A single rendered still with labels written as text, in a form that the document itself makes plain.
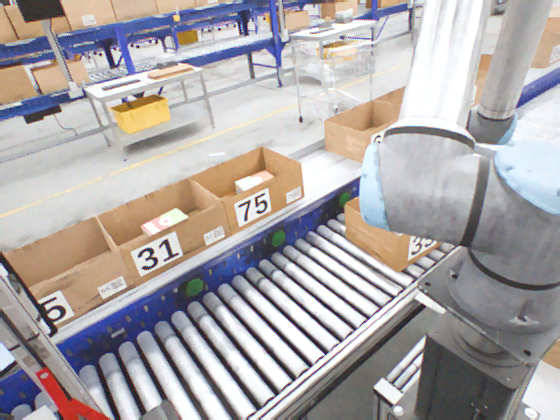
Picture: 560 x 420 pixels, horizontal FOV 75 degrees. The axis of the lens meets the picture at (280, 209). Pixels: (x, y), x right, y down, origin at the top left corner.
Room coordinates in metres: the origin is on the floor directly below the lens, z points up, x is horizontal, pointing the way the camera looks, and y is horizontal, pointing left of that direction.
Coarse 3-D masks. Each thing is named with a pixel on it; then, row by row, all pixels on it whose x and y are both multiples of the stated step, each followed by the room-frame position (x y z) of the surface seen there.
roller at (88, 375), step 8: (88, 368) 0.75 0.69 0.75; (80, 376) 0.73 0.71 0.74; (88, 376) 0.72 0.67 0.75; (96, 376) 0.73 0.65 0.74; (88, 384) 0.69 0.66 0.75; (96, 384) 0.69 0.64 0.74; (96, 392) 0.66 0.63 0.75; (104, 392) 0.67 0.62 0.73; (96, 400) 0.64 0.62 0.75; (104, 400) 0.64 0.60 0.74; (104, 408) 0.61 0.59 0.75; (112, 416) 0.59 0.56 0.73
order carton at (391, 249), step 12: (348, 204) 1.23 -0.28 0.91; (348, 216) 1.20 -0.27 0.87; (360, 216) 1.14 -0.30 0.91; (348, 228) 1.21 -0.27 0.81; (360, 228) 1.14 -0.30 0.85; (372, 228) 1.09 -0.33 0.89; (360, 240) 1.14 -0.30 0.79; (372, 240) 1.09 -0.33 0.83; (384, 240) 1.03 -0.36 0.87; (396, 240) 0.99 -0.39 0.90; (408, 240) 0.99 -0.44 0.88; (372, 252) 1.09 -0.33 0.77; (384, 252) 1.03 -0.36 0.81; (396, 252) 0.98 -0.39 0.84; (408, 252) 1.00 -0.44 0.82; (396, 264) 0.98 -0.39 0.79; (408, 264) 1.00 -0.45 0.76
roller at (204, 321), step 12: (192, 312) 0.93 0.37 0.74; (204, 312) 0.92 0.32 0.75; (204, 324) 0.87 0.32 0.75; (216, 336) 0.81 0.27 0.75; (216, 348) 0.77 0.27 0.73; (228, 348) 0.75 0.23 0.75; (228, 360) 0.72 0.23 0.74; (240, 360) 0.70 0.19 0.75; (240, 372) 0.66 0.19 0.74; (252, 372) 0.66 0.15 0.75; (252, 384) 0.62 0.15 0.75; (264, 384) 0.62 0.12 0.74; (264, 396) 0.58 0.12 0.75
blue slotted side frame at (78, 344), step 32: (352, 192) 1.50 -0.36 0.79; (320, 224) 1.38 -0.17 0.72; (224, 256) 1.08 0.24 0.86; (256, 256) 1.18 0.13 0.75; (160, 288) 0.94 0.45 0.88; (160, 320) 0.94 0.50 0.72; (64, 352) 0.78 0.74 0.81; (96, 352) 0.82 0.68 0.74; (0, 384) 0.66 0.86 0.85; (32, 384) 0.71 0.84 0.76
